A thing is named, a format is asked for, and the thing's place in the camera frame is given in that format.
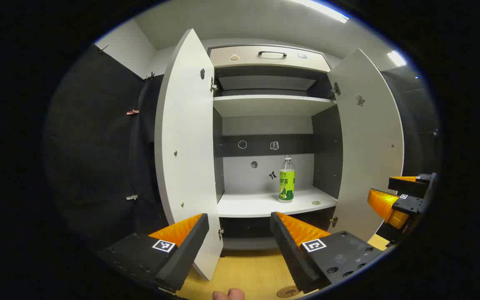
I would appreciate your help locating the green label clear bottle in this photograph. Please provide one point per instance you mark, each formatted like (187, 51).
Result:
(286, 183)

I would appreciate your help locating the black backdrop cloth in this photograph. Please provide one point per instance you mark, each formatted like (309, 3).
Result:
(419, 108)
(94, 146)

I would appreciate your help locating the black clip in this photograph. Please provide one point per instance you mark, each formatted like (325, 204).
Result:
(150, 76)
(103, 48)

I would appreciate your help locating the small ceiling light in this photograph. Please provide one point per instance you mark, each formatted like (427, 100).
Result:
(396, 58)

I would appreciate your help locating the white and grey cabinet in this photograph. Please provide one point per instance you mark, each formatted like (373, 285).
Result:
(265, 204)

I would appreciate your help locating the round wooden coaster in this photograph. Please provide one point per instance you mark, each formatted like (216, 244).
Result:
(288, 291)

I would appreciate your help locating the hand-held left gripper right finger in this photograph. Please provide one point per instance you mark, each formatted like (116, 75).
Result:
(292, 258)

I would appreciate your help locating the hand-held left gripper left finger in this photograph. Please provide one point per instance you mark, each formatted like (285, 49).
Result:
(186, 254)

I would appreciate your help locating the white cabinet door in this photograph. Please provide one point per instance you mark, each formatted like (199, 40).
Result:
(369, 146)
(186, 146)

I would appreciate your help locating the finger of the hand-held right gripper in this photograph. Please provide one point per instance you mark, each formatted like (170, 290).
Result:
(408, 205)
(411, 186)

